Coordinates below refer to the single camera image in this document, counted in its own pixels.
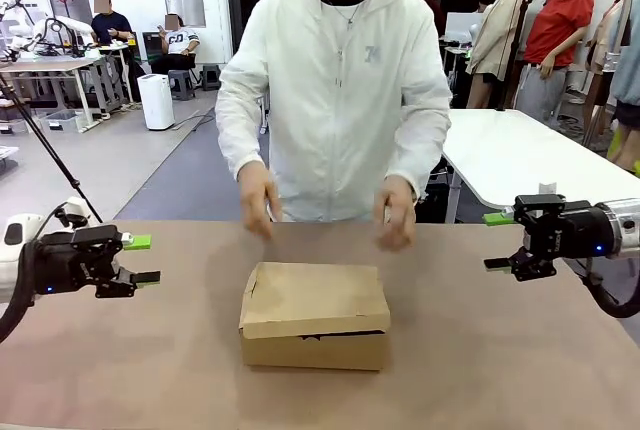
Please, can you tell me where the metal stand pole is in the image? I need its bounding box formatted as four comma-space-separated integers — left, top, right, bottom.
613, 0, 639, 51

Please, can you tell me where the black sleeved left arm cable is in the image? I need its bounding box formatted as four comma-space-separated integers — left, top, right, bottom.
0, 242, 46, 346

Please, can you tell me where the person's left forearm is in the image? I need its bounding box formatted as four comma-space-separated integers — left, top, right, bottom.
394, 99, 452, 194

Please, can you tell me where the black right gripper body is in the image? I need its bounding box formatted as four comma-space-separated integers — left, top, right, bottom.
514, 193, 611, 259

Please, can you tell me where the wood top background table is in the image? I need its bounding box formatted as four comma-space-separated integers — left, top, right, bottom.
0, 57, 96, 134

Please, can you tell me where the person's right forearm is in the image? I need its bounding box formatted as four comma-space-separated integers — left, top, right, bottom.
227, 99, 271, 176

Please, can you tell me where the black sleeved arm cable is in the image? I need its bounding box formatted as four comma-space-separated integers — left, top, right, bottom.
0, 242, 46, 346
574, 257, 640, 320

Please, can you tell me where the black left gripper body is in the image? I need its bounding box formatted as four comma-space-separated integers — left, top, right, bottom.
34, 223, 124, 297

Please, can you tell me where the white table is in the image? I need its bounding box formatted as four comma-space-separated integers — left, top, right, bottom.
442, 108, 640, 224

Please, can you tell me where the black sleeved right arm cable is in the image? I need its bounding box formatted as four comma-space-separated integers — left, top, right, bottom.
574, 257, 640, 320

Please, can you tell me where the grey plastic stool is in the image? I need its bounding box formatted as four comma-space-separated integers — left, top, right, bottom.
167, 68, 196, 102
201, 64, 224, 92

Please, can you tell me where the person's right hand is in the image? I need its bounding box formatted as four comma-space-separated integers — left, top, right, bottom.
238, 159, 284, 241

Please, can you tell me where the silver necklace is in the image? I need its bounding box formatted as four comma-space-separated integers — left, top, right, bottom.
327, 0, 366, 26

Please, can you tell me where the person's left hand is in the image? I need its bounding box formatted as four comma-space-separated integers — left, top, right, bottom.
373, 174, 419, 254

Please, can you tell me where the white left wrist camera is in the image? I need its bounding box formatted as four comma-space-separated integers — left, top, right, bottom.
52, 196, 91, 231

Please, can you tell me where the mannequin in grey blue top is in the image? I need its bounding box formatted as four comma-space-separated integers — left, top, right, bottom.
607, 24, 640, 171

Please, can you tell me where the person in white hoodie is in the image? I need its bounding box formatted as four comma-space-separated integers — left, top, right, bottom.
214, 0, 454, 224

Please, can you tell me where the black tripod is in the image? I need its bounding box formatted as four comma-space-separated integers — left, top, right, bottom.
0, 74, 104, 224

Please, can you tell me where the white background board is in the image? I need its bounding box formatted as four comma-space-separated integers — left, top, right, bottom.
444, 12, 484, 46

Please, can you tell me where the mannequin in beige jacket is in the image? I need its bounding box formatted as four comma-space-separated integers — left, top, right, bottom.
467, 0, 531, 111

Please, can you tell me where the grey storage bin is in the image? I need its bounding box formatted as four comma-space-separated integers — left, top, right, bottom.
38, 109, 84, 135

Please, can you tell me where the brown cardboard box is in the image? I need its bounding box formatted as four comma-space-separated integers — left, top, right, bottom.
238, 261, 392, 372

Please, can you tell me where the white air purifier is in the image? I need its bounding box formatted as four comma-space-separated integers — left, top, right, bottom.
137, 74, 175, 131

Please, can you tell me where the seated person in dark shirt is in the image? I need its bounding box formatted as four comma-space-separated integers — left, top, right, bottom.
90, 0, 135, 46

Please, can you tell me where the seated person in white jersey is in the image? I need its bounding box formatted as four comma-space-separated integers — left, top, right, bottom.
151, 12, 202, 74

